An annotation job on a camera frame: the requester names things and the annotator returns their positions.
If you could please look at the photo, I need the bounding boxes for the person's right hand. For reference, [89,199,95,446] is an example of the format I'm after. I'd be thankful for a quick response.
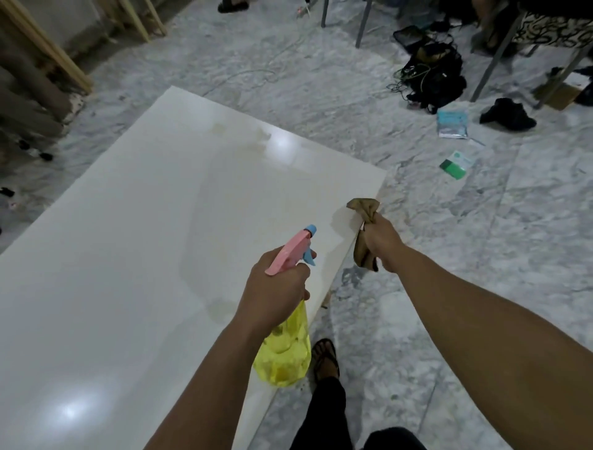
[359,211,409,275]

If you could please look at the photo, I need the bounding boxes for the person's left hand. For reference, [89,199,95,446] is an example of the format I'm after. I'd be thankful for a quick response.
[233,246,318,335]

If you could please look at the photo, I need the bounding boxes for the brown cleaning cloth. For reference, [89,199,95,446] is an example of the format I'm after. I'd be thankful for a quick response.
[346,198,381,273]

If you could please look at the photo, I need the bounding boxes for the yellow spray bottle pink trigger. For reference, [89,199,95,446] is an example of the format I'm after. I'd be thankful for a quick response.
[252,225,318,388]

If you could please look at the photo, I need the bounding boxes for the person's right forearm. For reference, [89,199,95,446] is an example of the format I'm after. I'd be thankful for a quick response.
[391,245,593,450]

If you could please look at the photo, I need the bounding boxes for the person's left forearm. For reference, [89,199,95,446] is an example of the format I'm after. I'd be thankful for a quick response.
[144,317,281,450]

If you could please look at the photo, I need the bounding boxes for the black sandal on foot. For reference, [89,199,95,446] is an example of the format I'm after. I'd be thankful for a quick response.
[310,338,341,385]

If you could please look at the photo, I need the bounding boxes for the green and white packet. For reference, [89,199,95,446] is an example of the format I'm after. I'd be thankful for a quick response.
[439,151,475,180]

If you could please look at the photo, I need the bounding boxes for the light blue plastic packet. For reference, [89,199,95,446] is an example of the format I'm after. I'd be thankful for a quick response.
[436,110,469,140]

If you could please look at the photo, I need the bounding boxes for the person's left leg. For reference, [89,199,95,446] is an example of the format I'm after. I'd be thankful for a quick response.
[289,376,353,450]

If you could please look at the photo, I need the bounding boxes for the person's leg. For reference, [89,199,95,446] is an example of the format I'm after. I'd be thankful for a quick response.
[361,427,427,450]
[289,376,353,450]

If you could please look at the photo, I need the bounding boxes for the black crumpled cloth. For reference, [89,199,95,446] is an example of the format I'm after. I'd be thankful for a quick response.
[479,97,537,131]

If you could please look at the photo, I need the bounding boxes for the person's right leg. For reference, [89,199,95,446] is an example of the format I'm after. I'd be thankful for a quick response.
[361,427,427,450]

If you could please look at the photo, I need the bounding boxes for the brown cardboard box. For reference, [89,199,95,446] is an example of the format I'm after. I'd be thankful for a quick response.
[533,72,591,111]

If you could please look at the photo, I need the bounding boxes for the black and white patterned cloth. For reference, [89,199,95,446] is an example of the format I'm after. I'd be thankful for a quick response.
[512,11,593,49]

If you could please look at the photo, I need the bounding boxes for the leaning wooden slats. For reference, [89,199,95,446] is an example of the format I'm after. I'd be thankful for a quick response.
[109,0,167,43]

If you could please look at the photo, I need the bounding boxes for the brown cardboard tubes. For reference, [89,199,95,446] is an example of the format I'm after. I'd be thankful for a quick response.
[0,37,72,154]

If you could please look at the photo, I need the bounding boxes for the long wooden beam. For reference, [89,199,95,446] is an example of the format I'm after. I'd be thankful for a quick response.
[0,0,94,96]

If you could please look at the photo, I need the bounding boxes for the black bag with cables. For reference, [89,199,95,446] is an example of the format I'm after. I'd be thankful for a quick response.
[393,25,468,114]

